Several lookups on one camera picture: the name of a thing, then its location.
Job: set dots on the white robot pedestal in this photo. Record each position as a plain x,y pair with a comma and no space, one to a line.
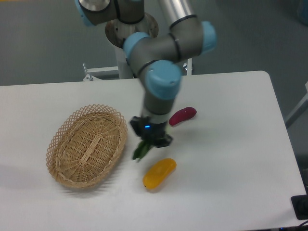
117,32

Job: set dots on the green bok choy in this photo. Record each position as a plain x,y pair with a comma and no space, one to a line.
143,148

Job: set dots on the yellow mango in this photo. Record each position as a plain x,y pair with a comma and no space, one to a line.
158,173

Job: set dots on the woven wicker basket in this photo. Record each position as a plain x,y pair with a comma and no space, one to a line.
87,146

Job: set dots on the black device at edge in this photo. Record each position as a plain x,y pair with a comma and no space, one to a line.
300,205

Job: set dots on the purple sweet potato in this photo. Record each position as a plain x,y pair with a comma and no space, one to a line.
181,115

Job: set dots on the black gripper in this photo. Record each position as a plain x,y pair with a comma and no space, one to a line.
151,131

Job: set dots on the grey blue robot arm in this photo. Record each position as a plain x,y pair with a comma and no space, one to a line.
153,60

